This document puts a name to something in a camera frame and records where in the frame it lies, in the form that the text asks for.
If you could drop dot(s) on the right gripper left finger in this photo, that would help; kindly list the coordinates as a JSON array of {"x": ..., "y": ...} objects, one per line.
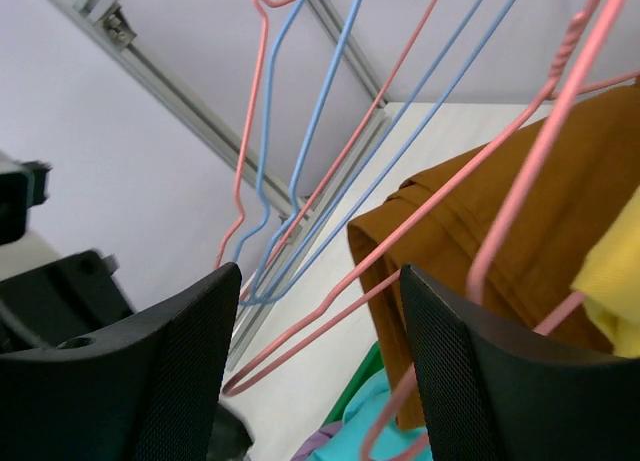
[{"x": 143, "y": 388}]

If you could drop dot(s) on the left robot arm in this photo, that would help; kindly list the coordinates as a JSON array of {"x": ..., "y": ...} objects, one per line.
[{"x": 47, "y": 300}]

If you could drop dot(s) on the yellow trousers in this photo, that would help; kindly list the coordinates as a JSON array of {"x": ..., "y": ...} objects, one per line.
[{"x": 609, "y": 280}]

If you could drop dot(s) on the green plastic tray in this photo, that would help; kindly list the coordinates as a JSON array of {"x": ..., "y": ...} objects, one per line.
[{"x": 371, "y": 364}]

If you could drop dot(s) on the teal trousers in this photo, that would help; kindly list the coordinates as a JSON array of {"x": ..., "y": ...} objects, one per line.
[{"x": 359, "y": 415}]

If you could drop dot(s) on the purple trousers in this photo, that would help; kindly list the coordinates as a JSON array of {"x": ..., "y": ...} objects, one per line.
[{"x": 316, "y": 441}]

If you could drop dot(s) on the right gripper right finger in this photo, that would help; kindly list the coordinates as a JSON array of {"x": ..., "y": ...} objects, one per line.
[{"x": 494, "y": 390}]

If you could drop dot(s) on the brown trousers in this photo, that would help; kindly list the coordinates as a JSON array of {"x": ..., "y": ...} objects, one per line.
[{"x": 589, "y": 176}]

